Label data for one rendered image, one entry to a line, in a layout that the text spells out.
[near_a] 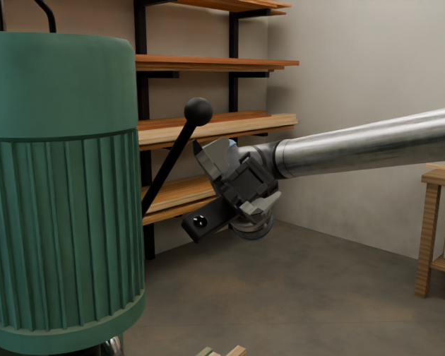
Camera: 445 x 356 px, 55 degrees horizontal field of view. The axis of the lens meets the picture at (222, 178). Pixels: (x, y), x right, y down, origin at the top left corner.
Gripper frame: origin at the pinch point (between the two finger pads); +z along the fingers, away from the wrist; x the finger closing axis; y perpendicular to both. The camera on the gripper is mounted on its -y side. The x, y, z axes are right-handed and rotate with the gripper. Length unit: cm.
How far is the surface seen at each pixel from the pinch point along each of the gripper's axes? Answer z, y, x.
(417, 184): -290, 141, 13
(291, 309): -237, -1, 17
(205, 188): -254, 11, -90
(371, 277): -284, 60, 40
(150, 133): -192, 6, -122
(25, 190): 22.8, -16.3, -3.7
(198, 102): 13.0, 2.6, -4.5
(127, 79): 21.4, -2.5, -7.0
